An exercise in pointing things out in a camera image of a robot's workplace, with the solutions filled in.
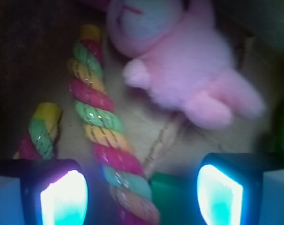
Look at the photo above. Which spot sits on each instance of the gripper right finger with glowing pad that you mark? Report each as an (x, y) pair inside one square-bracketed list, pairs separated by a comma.
[(241, 189)]

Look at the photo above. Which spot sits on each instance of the green rectangular block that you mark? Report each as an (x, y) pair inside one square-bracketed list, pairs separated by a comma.
[(176, 199)]

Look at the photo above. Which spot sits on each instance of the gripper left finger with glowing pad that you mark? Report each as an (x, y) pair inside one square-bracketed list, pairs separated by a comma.
[(42, 192)]

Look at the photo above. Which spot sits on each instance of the brown paper bag liner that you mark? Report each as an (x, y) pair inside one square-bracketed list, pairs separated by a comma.
[(36, 39)]

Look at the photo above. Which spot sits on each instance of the pink plush bunny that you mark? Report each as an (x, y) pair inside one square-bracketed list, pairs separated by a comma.
[(181, 60)]

